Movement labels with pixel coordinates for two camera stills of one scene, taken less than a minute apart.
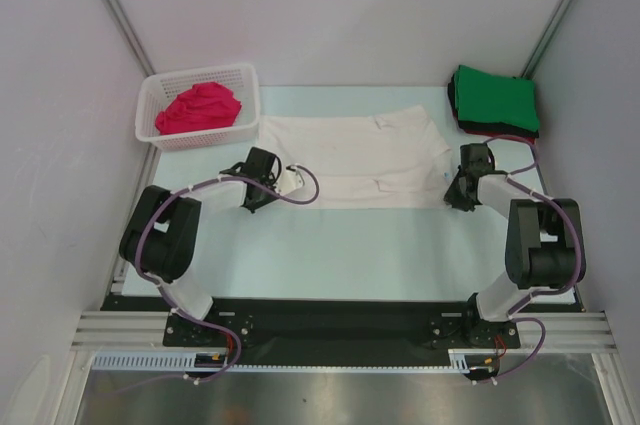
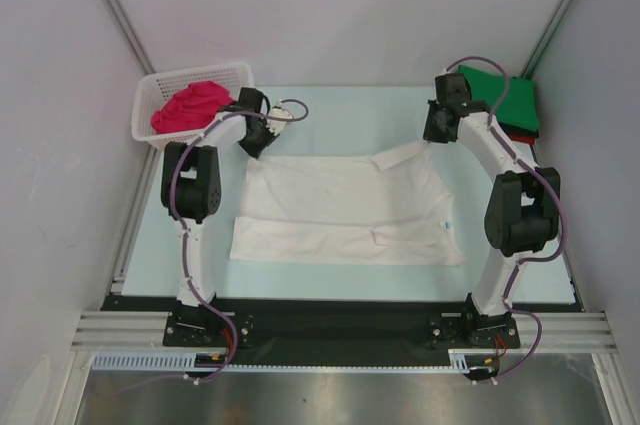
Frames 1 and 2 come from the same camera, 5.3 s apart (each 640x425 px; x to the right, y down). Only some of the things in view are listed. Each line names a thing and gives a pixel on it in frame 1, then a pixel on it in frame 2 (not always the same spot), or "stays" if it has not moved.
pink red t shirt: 204,106 stays
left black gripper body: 265,198 -> 255,143
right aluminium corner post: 561,12 stays
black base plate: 341,332 stays
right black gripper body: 455,195 -> 433,130
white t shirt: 390,158 -> 388,209
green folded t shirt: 487,98 stays
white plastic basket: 156,88 stays
